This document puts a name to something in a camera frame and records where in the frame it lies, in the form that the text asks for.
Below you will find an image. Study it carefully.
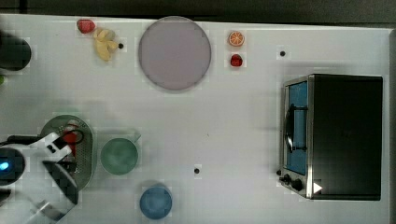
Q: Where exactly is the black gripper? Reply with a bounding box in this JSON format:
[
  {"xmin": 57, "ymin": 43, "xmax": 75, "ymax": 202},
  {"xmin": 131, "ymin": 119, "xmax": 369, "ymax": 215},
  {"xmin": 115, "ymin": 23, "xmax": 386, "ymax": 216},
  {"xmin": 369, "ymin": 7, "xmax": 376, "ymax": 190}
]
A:
[{"xmin": 59, "ymin": 157, "xmax": 77, "ymax": 176}]

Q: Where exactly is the red plush ketchup bottle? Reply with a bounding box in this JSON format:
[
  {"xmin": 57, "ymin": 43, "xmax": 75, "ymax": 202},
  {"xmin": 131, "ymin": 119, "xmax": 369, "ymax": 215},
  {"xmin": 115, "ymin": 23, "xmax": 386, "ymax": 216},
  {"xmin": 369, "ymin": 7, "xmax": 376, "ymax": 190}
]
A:
[{"xmin": 64, "ymin": 119, "xmax": 79, "ymax": 161}]

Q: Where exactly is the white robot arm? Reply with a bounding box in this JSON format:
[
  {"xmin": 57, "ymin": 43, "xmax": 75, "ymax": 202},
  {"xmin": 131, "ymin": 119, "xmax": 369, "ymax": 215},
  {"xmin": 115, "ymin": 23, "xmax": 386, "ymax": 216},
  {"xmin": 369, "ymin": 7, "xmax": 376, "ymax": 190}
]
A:
[{"xmin": 1, "ymin": 133, "xmax": 78, "ymax": 224}]

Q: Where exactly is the green metal strainer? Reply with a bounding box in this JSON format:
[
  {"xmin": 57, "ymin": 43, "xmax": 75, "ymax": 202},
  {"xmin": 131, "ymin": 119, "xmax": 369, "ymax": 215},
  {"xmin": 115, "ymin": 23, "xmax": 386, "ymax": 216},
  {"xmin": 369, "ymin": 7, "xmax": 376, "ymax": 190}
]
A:
[{"xmin": 40, "ymin": 115, "xmax": 94, "ymax": 190}]

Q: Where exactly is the green metal mug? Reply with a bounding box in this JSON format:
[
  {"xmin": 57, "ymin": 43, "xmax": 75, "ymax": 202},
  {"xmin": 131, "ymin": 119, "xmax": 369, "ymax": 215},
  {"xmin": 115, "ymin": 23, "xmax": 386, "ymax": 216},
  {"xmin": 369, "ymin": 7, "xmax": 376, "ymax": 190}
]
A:
[{"xmin": 100, "ymin": 133, "xmax": 141, "ymax": 175}]

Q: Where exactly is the blue cup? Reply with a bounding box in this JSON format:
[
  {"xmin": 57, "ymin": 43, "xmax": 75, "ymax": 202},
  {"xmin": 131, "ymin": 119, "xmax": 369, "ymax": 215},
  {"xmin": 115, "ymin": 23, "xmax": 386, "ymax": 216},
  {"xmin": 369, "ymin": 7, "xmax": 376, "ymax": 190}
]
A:
[{"xmin": 139, "ymin": 186, "xmax": 173, "ymax": 220}]

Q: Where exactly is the green small object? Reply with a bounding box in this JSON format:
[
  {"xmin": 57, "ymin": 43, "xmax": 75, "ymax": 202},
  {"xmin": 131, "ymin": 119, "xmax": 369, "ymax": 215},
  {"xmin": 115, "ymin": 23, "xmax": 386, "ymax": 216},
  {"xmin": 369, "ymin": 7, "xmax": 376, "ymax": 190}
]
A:
[{"xmin": 0, "ymin": 76, "xmax": 5, "ymax": 85}]

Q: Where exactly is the black cylinder cup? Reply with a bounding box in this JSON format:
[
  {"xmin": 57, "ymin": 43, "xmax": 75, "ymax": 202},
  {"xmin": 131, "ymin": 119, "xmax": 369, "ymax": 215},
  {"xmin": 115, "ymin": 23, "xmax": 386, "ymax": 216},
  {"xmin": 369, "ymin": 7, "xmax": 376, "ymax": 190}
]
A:
[{"xmin": 0, "ymin": 35, "xmax": 32, "ymax": 71}]

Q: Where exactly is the yellow banana peel toy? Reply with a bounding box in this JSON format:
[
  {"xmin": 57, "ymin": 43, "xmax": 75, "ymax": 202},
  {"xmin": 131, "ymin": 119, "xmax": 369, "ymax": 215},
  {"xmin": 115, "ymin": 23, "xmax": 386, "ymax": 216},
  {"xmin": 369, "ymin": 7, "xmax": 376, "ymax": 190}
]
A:
[{"xmin": 93, "ymin": 28, "xmax": 119, "ymax": 62}]

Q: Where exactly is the red round toy fruit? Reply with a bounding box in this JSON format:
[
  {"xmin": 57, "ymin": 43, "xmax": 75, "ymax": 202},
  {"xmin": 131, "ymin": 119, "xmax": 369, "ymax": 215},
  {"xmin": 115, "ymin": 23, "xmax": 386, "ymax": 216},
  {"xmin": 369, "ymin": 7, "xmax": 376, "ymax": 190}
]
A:
[{"xmin": 77, "ymin": 19, "xmax": 96, "ymax": 34}]

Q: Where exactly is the grey round plate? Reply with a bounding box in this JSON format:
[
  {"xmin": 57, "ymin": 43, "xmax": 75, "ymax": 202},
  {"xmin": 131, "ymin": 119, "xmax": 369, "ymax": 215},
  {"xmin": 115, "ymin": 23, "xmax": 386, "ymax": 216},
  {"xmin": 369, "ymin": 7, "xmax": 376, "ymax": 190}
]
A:
[{"xmin": 138, "ymin": 16, "xmax": 211, "ymax": 91}]

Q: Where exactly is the red strawberry toy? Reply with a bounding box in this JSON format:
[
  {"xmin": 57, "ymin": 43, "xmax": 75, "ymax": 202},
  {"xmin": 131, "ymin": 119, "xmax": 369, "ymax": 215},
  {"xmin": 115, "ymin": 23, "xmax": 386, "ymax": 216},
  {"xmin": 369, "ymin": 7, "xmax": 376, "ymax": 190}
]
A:
[{"xmin": 230, "ymin": 54, "xmax": 243, "ymax": 67}]

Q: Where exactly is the orange slice toy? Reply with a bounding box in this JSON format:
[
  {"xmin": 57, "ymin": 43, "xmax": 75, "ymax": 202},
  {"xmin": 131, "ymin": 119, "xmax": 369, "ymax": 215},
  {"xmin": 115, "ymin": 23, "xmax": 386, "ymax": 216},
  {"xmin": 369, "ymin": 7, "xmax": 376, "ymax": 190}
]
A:
[{"xmin": 228, "ymin": 31, "xmax": 245, "ymax": 47}]

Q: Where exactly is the black toaster oven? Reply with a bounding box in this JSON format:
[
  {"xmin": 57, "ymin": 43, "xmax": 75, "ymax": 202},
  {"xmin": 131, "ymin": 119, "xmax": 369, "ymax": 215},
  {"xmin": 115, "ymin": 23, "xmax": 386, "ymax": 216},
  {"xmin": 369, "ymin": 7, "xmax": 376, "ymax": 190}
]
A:
[{"xmin": 276, "ymin": 74, "xmax": 383, "ymax": 201}]

